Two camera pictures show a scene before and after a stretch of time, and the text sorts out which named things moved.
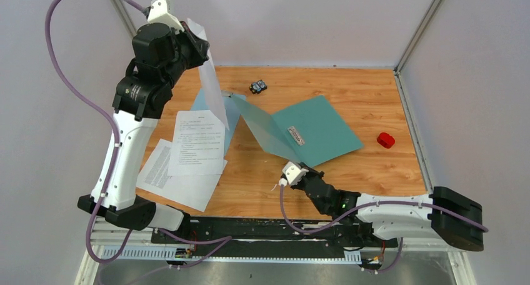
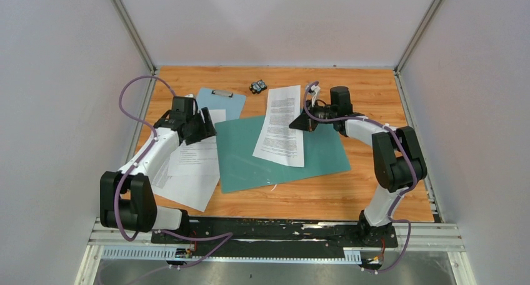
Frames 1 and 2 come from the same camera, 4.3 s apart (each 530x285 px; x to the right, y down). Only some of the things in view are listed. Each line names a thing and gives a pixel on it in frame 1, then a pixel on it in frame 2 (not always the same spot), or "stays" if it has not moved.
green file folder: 309,132 to 325,151
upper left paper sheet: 198,144 stays
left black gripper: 199,45 to 208,129
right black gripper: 311,173 to 304,122
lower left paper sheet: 191,190 stays
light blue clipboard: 232,112 stays
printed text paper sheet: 209,78 to 279,142
